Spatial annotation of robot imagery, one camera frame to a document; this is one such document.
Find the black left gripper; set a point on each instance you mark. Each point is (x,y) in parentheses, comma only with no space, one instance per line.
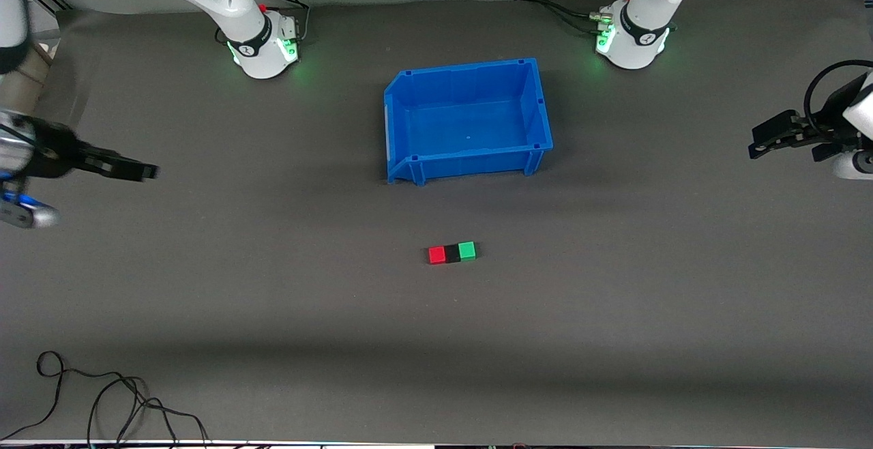
(822,127)

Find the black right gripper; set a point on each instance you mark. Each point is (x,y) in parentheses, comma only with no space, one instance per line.
(56,151)

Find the small green cube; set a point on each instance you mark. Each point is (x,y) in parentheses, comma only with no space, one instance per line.
(467,250)

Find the small red cube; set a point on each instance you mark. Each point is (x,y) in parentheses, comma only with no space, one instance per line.
(436,255)

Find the small black cube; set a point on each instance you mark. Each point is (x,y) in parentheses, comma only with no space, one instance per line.
(452,254)

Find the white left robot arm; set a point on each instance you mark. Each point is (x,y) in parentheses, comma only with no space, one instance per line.
(638,46)

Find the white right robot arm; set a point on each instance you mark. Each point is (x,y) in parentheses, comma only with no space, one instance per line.
(259,53)

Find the beige plastic box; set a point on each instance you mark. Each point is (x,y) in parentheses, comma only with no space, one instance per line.
(34,70)

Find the blue plastic storage bin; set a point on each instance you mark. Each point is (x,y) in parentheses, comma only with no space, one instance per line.
(470,125)

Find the dark grey table mat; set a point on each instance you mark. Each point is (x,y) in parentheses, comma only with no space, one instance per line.
(436,367)

